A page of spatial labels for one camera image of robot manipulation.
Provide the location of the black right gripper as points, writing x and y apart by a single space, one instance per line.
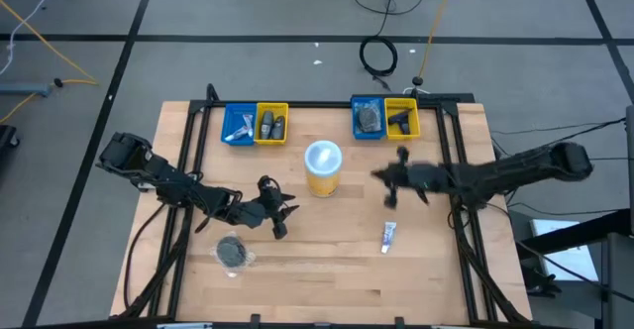
421 178

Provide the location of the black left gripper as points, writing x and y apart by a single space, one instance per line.
252 212

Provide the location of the blue toothpaste tube red print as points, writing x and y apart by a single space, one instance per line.
389 235

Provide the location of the clear packet with dark sponge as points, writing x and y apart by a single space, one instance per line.
369 119
232 252

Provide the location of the dark blue squeeze tube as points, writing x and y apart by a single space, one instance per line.
279 130

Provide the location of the grey squeeze tube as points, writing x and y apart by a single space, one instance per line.
267 126

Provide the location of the small white-capped toothpaste tube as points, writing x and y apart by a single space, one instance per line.
237 134

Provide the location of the white toothpaste tube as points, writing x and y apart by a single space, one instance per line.
247 123

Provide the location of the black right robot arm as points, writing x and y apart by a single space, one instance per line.
520 173

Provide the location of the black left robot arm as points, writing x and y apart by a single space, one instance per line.
163 178

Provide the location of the yellow disinfecting wipes canister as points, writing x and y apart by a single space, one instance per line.
323 170

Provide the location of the yellow plastic basket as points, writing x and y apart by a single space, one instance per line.
413 128
271 106

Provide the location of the blue plastic basket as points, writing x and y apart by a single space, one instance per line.
353 116
233 116

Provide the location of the black stand beam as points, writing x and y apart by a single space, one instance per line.
569 232

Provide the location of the white box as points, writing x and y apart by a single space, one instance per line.
560 259

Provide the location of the grey cabinet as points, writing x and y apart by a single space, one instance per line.
619 279

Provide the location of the grey metal floor bar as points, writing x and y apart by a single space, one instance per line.
25 89

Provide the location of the black caster wheel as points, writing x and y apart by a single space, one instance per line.
7 136

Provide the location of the black metal table frame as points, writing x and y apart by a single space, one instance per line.
317 104

